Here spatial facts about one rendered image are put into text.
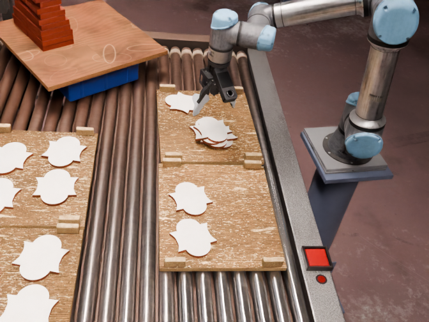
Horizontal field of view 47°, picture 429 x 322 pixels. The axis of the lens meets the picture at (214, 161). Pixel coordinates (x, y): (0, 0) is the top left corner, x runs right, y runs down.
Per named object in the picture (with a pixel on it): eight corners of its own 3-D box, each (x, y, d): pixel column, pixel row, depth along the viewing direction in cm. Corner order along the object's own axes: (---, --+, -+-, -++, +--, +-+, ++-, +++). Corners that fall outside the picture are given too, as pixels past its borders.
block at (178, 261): (186, 262, 135) (186, 256, 133) (186, 268, 133) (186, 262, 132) (163, 262, 134) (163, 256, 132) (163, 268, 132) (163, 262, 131)
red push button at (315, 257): (323, 251, 146) (324, 248, 145) (328, 268, 141) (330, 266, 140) (303, 251, 145) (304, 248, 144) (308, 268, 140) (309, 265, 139)
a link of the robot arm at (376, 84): (375, 138, 175) (418, -16, 139) (379, 165, 163) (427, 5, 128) (340, 135, 176) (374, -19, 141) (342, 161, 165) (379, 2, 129)
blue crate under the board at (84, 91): (99, 45, 215) (99, 23, 208) (140, 80, 199) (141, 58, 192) (30, 64, 198) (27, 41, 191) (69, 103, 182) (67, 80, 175)
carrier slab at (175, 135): (244, 94, 199) (244, 91, 198) (263, 165, 170) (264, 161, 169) (156, 92, 194) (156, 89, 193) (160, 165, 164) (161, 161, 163)
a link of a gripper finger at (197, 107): (188, 107, 168) (205, 87, 166) (195, 118, 165) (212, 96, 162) (182, 105, 166) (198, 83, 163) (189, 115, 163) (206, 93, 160)
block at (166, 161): (180, 163, 163) (180, 157, 161) (180, 167, 162) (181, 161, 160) (161, 163, 162) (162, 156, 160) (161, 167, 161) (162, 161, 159)
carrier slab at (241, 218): (262, 168, 168) (263, 165, 167) (285, 271, 138) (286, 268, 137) (158, 166, 163) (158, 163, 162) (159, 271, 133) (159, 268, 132)
